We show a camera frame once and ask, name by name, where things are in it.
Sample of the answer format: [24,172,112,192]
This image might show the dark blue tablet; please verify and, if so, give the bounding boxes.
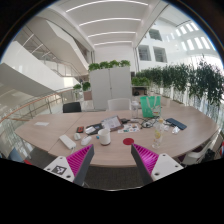
[166,118,187,130]

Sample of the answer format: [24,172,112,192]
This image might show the black chair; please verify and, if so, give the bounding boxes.
[63,102,81,113]

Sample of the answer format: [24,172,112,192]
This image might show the white cabinet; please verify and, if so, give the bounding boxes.
[90,67,132,110]

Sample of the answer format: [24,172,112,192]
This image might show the white computer mouse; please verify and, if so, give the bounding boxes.
[81,136,92,146]

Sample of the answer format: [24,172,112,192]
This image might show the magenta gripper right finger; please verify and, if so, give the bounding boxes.
[131,144,182,185]

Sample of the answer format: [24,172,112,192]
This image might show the clear drinking glass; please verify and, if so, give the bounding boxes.
[131,101,138,118]

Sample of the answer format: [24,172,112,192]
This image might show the clear plastic water bottle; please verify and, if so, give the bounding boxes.
[152,118,164,149]

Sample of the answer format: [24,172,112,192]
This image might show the white paper sheet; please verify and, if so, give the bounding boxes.
[34,122,49,126]

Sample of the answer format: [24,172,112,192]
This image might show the red round coaster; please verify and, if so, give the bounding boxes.
[123,138,134,145]

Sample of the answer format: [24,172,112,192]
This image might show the green tote bag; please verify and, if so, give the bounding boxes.
[140,96,161,118]

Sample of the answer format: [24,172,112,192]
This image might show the small red black device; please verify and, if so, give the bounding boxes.
[76,126,84,133]

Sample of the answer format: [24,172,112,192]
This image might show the white chair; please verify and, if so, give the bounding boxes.
[108,98,131,111]

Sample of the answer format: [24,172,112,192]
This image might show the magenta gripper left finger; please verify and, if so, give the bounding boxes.
[44,144,94,186]

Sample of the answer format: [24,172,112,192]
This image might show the crumpled white tissue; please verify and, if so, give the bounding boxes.
[172,126,180,134]

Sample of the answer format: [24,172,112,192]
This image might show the white power adapter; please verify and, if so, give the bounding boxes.
[59,135,76,149]

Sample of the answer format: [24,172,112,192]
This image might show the black cable bundle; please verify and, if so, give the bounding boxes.
[139,117,161,129]

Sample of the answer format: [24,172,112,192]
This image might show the sticker sheet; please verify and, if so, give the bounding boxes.
[118,123,140,133]

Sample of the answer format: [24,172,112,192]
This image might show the white ceramic mug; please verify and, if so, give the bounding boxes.
[98,129,111,145]

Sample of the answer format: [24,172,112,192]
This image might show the open notebook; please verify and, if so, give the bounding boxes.
[101,116,123,131]

